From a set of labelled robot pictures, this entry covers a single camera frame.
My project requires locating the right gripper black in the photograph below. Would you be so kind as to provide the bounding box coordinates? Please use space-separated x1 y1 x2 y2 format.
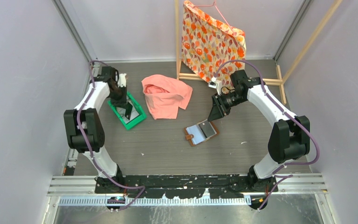
208 91 246 122

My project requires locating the green card tray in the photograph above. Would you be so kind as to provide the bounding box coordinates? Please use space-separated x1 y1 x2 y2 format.
108 92 147 130

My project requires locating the black credit card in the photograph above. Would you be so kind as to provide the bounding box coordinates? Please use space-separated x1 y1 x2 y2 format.
199 121 216 139

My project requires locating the brown leather card holder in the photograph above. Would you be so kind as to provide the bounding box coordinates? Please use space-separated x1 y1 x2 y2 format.
184 119 220 147

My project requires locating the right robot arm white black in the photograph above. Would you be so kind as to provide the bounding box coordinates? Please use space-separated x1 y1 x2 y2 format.
207 70 310 192

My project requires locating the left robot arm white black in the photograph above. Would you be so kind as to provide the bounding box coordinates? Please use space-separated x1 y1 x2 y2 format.
63 66 133 193

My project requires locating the pink cloth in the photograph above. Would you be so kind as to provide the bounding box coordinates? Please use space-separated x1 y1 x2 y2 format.
141 74 193 120

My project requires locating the floral fabric bag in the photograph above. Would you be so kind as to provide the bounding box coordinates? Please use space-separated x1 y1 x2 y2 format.
180 0 246 89

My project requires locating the pink hanger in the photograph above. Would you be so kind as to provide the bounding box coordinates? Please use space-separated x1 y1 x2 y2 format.
196 0 232 29

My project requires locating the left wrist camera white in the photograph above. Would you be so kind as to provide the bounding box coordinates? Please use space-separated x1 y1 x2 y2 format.
117 73 127 88

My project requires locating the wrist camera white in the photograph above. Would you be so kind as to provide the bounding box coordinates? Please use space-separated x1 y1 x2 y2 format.
117 73 127 88
208 77 223 95

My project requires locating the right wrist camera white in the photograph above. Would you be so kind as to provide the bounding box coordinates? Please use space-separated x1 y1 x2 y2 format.
208 77 223 95

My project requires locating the wooden rack frame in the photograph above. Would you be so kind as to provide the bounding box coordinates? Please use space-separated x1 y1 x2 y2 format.
174 0 343 106

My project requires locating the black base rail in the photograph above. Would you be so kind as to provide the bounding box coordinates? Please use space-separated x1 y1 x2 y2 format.
94 174 275 199

